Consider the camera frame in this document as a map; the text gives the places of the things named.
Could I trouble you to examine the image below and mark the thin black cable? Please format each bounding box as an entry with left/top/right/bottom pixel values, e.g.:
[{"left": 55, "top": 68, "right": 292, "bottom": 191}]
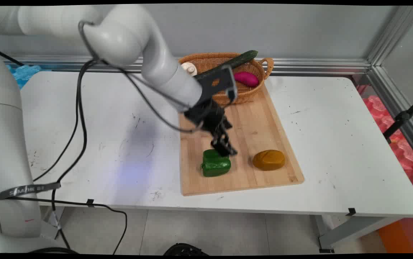
[{"left": 32, "top": 61, "right": 95, "bottom": 182}]

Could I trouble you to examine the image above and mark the green bell pepper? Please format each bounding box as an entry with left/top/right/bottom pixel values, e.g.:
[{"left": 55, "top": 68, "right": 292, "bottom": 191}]
[{"left": 201, "top": 149, "right": 232, "bottom": 177}]

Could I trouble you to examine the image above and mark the purple sweet potato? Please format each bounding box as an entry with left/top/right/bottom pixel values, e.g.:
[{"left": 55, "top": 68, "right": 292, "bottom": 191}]
[{"left": 233, "top": 71, "right": 260, "bottom": 87}]

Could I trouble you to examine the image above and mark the wooden cutting board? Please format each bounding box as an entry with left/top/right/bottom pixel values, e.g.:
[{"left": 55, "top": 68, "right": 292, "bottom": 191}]
[{"left": 178, "top": 85, "right": 305, "bottom": 197}]

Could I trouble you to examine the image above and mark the pink bubble wrap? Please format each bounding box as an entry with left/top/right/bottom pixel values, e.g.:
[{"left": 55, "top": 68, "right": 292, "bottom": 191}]
[{"left": 358, "top": 85, "right": 413, "bottom": 202}]

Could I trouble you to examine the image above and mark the grey velcro strap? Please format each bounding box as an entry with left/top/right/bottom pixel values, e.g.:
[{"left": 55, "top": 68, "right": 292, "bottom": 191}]
[{"left": 0, "top": 182, "right": 62, "bottom": 201}]

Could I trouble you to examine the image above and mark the woven wicker basket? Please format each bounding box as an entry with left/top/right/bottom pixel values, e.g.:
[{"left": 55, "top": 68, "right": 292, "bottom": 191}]
[{"left": 178, "top": 52, "right": 274, "bottom": 106}]

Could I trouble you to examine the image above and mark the green cucumber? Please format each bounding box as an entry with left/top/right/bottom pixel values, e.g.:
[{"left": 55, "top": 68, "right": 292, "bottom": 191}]
[{"left": 194, "top": 50, "right": 259, "bottom": 80}]

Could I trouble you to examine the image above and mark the brown potato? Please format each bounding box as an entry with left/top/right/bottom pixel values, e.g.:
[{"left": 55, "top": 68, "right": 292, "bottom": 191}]
[{"left": 252, "top": 150, "right": 286, "bottom": 171}]

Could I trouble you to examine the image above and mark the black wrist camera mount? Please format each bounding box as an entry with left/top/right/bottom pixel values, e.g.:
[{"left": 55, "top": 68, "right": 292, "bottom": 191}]
[{"left": 195, "top": 65, "right": 238, "bottom": 105}]

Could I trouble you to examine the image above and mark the black tripod stand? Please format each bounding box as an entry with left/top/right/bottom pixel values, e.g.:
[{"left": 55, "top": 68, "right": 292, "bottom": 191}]
[{"left": 383, "top": 93, "right": 413, "bottom": 144}]

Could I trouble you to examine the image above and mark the grey table leg bracket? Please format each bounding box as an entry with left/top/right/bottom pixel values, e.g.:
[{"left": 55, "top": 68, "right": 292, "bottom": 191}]
[{"left": 40, "top": 206, "right": 65, "bottom": 240}]

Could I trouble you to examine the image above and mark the black floor cable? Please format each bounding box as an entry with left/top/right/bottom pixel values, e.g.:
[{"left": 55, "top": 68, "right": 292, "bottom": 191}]
[{"left": 10, "top": 196, "right": 128, "bottom": 254}]

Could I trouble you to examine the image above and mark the slanted aluminium frame rail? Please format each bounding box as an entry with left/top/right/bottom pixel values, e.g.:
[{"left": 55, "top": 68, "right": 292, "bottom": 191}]
[{"left": 367, "top": 66, "right": 413, "bottom": 167}]

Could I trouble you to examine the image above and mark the upright aluminium frame post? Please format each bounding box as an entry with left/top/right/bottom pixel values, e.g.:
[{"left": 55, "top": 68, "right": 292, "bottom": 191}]
[{"left": 367, "top": 5, "right": 413, "bottom": 68}]

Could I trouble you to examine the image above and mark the grey table leg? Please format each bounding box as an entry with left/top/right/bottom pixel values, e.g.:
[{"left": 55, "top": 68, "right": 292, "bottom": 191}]
[{"left": 316, "top": 215, "right": 405, "bottom": 253}]

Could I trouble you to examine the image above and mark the black round floor object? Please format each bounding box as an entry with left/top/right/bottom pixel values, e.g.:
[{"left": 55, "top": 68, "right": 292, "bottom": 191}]
[{"left": 163, "top": 243, "right": 210, "bottom": 256}]

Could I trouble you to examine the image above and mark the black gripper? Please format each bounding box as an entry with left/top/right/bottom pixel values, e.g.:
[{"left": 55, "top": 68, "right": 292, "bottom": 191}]
[{"left": 184, "top": 99, "right": 238, "bottom": 157}]

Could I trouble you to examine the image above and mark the horizontal aluminium frame rail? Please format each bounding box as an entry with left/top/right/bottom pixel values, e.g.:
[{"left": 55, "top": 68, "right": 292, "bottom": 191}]
[{"left": 3, "top": 55, "right": 372, "bottom": 76}]

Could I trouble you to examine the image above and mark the blue plastic wrap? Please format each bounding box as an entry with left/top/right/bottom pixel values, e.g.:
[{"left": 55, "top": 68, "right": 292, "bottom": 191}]
[{"left": 6, "top": 64, "right": 44, "bottom": 89}]

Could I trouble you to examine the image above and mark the orange floor panel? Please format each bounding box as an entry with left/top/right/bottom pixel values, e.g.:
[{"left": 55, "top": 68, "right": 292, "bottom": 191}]
[{"left": 377, "top": 219, "right": 413, "bottom": 254}]

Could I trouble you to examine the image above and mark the thick black cable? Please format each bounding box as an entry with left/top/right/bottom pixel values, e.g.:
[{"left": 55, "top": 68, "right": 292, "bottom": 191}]
[{"left": 51, "top": 21, "right": 207, "bottom": 250}]

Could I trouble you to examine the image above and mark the white mushroom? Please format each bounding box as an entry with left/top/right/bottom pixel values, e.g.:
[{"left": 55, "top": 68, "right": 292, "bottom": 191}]
[{"left": 181, "top": 62, "right": 198, "bottom": 77}]

